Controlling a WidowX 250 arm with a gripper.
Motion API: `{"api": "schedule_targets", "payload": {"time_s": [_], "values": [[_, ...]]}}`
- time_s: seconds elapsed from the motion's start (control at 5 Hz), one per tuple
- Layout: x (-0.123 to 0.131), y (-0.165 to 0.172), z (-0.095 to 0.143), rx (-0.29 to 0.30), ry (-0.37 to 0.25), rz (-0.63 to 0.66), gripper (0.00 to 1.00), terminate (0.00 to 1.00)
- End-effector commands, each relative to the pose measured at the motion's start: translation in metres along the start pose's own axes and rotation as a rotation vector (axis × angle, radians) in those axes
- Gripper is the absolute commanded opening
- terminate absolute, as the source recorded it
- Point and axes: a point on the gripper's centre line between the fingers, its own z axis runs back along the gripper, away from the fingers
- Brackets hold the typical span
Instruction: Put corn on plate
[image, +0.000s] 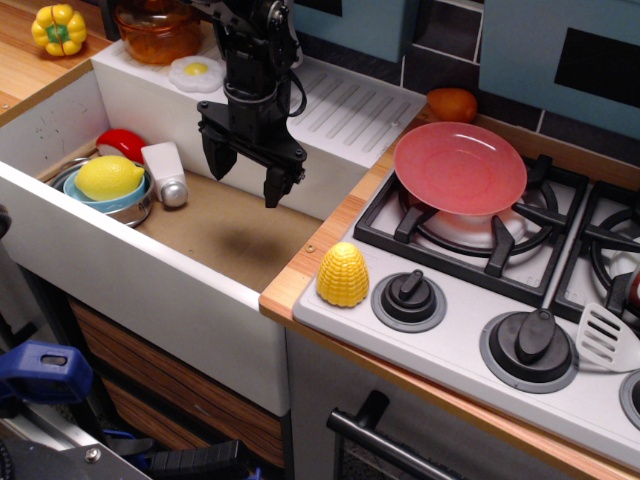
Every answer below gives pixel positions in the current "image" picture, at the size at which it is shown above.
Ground partial stove knob right edge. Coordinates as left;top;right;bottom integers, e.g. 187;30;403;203
619;371;640;429

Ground black left burner grate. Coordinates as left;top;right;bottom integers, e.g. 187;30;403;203
353;155;588;307

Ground yellow toy corn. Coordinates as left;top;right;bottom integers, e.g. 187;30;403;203
316;242;369;308

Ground pink plastic plate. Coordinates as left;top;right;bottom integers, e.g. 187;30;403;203
394;122;528;216

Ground black burner grate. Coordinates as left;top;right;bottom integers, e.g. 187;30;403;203
353;155;588;307
552;181;639;331

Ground silver metal pot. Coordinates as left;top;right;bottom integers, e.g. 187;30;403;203
46;157;156;227

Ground large black stove knob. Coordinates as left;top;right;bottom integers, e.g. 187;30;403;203
479;309;579;394

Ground black oven door handle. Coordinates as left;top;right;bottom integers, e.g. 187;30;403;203
326;390;462;479

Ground orange toy fruit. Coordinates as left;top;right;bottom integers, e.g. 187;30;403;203
427;88;478;123

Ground light blue bowl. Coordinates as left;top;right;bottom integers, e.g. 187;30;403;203
63;172;147;213

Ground orange glass pot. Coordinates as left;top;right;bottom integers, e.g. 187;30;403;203
113;1;201;65

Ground white slotted spatula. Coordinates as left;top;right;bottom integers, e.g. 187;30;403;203
576;303;640;373

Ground toy fried egg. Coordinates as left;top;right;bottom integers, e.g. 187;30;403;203
168;56;226;93

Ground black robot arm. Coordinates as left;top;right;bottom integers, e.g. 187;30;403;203
191;1;307;208

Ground yellow toy bell pepper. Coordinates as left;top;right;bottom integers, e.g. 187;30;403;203
31;4;88;57

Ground white salt shaker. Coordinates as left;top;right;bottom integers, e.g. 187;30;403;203
141;141;188;208

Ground white sink basin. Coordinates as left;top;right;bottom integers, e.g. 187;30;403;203
1;43;425;416

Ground small black stove knob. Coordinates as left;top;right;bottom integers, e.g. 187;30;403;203
371;269;447;334

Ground blue clamp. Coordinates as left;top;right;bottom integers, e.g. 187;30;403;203
1;341;94;404

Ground yellow toy lemon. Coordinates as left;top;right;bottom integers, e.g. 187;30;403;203
75;155;145;201

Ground black right burner grate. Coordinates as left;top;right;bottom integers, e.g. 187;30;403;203
552;181;639;331

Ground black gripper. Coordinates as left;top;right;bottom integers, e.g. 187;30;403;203
197;82;307;208

